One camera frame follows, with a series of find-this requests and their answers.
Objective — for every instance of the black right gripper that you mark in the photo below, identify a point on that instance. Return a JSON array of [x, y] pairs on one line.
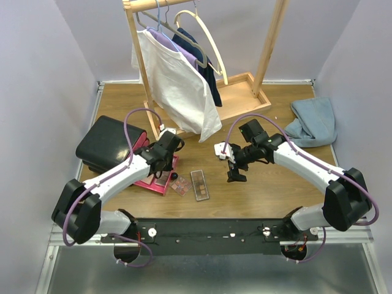
[[233, 174]]

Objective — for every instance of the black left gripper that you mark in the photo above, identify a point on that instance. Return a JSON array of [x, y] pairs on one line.
[[163, 165]]

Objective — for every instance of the pink drawer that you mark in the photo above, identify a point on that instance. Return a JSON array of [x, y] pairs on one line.
[[146, 183], [138, 139]]

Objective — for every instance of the long eyeshadow palette purple tones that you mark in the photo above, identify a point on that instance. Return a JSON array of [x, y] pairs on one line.
[[162, 180]]

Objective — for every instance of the brown eyeshadow palette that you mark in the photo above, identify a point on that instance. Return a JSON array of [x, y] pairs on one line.
[[199, 185]]

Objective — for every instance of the pink palette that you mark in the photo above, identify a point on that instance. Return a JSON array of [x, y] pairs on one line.
[[181, 185]]

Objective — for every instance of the black organizer box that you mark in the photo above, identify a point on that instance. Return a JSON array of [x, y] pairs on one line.
[[104, 146]]

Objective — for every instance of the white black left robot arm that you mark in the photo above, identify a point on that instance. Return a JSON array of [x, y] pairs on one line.
[[79, 209]]

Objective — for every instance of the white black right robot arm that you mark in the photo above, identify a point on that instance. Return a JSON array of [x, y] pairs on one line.
[[346, 198]]

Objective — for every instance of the white t-shirt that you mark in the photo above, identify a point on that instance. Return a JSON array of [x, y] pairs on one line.
[[178, 88]]

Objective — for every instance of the navy blue garment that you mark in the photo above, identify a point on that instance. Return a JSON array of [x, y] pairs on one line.
[[207, 73]]

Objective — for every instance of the light blue towel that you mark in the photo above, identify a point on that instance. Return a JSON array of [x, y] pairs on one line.
[[314, 124]]

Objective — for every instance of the lavender shirt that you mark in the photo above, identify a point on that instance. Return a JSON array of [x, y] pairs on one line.
[[168, 43]]

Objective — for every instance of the grey hanger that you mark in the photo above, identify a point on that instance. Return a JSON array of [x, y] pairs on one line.
[[161, 25]]

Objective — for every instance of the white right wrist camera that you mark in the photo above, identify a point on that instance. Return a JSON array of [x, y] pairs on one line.
[[224, 151]]

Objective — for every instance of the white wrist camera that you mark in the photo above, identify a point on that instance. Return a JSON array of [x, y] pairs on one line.
[[163, 130], [224, 151]]

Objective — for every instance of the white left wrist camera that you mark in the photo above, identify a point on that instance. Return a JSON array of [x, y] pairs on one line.
[[163, 130]]

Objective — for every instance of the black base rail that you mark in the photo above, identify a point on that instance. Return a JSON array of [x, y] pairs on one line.
[[224, 236]]

